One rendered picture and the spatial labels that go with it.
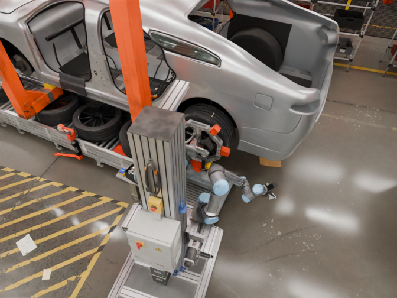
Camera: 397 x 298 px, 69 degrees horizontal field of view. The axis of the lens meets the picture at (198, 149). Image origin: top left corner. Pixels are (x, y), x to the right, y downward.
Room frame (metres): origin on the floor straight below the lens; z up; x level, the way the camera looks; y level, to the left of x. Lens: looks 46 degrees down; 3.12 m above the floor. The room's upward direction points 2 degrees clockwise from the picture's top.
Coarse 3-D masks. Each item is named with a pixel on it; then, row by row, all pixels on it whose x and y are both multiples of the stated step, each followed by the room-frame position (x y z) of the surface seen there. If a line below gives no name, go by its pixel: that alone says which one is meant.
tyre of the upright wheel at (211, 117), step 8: (200, 104) 2.53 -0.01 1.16; (184, 112) 2.49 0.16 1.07; (192, 112) 2.39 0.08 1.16; (200, 112) 2.37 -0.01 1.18; (208, 112) 2.37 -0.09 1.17; (216, 112) 2.39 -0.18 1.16; (200, 120) 2.30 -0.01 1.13; (208, 120) 2.27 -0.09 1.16; (216, 120) 2.29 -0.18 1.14; (224, 120) 2.34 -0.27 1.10; (224, 128) 2.25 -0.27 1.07; (232, 128) 2.35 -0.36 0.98; (224, 136) 2.19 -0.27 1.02; (232, 136) 2.30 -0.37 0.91; (224, 144) 2.18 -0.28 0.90
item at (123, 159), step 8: (8, 112) 3.22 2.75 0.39; (16, 120) 3.15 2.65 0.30; (24, 120) 3.08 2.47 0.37; (32, 120) 3.06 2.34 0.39; (40, 128) 2.96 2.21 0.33; (48, 128) 2.90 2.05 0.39; (48, 136) 2.91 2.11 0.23; (56, 136) 2.85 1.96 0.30; (64, 136) 2.78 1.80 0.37; (80, 144) 2.67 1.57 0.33; (88, 144) 2.62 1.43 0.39; (96, 152) 2.57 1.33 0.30; (104, 152) 2.52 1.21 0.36; (112, 152) 2.50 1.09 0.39; (120, 160) 2.41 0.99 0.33; (128, 160) 2.36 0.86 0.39
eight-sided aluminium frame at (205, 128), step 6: (192, 120) 2.31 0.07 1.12; (186, 126) 2.27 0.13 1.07; (192, 126) 2.25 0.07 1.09; (198, 126) 2.22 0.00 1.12; (204, 126) 2.24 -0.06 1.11; (216, 138) 2.15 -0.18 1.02; (222, 144) 2.16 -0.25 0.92; (198, 156) 2.26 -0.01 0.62; (210, 156) 2.22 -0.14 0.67; (216, 156) 2.13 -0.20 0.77
